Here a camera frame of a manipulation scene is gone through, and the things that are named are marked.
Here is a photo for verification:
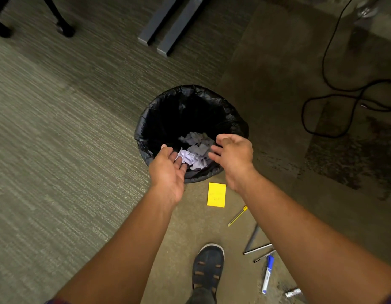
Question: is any black cable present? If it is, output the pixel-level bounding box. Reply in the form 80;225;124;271
301;0;391;139

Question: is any grey trouser leg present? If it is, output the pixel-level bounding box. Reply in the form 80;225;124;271
186;287;217;304

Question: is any silver pen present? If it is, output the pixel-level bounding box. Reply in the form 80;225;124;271
253;249;276;263
243;243;273;255

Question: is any white blue marker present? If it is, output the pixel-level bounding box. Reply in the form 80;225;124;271
261;255;275;295

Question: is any dark grey pen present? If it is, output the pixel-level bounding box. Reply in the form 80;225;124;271
244;224;261;252

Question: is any dark blue clog shoe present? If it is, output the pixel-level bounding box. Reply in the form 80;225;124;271
191;243;225;298

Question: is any black lined trash bin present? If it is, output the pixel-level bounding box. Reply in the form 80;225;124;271
134;85;249;184

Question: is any yellow pencil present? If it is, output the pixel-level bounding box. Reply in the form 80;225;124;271
227;205;248;227

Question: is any black chair leg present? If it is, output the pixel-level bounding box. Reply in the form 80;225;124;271
41;0;76;38
0;0;13;38

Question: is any yellow sticky note pad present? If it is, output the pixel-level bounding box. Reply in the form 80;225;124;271
207;182;227;208

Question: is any person's right hand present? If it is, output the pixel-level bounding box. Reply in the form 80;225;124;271
208;134;261;194

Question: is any person's left hand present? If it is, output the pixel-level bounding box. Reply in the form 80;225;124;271
149;144;188;208

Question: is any grey metal table foot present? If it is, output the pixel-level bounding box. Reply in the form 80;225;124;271
137;0;181;46
156;0;209;57

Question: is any person's right forearm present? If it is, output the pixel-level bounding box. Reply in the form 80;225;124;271
236;172;391;304

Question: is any person's left forearm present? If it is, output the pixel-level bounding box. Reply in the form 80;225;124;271
54;185;184;304

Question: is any pile of torn paper scraps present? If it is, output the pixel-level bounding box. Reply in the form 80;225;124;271
176;132;216;171

